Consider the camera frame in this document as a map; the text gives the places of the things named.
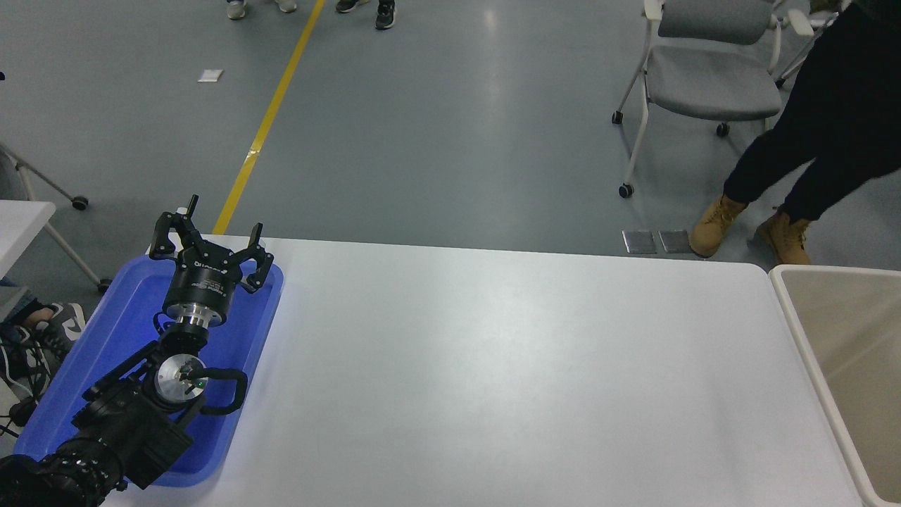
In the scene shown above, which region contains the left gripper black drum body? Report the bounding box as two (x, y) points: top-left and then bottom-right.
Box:
(163, 243), (245, 319)

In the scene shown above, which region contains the large pale dustbin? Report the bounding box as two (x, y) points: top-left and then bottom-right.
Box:
(769, 264), (901, 507)

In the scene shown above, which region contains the blue plastic tray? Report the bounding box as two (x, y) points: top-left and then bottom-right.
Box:
(13, 253), (286, 488)

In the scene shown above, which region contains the seated person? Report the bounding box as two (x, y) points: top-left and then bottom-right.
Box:
(0, 282), (89, 423)

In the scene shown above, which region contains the white side table with casters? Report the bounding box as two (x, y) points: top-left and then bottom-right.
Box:
(0, 137), (114, 294)

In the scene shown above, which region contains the person with grey shoes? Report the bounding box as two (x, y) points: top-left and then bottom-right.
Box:
(226, 0), (298, 20)

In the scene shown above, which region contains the person with dark shoes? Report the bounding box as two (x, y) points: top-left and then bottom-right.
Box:
(336, 0), (398, 30)

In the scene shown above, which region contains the grey office chair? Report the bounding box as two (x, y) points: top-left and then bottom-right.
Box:
(612, 0), (793, 200)

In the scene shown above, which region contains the standing person with tan boots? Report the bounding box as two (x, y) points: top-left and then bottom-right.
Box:
(688, 0), (901, 266)

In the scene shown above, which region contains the white chair frame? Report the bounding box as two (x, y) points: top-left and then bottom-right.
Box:
(774, 0), (845, 91)

